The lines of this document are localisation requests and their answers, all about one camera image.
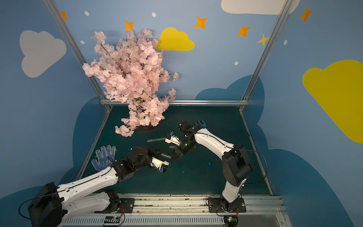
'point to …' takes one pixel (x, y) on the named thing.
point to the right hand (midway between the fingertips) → (175, 156)
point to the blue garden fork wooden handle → (203, 124)
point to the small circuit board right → (230, 221)
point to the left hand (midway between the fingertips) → (161, 146)
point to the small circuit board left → (112, 219)
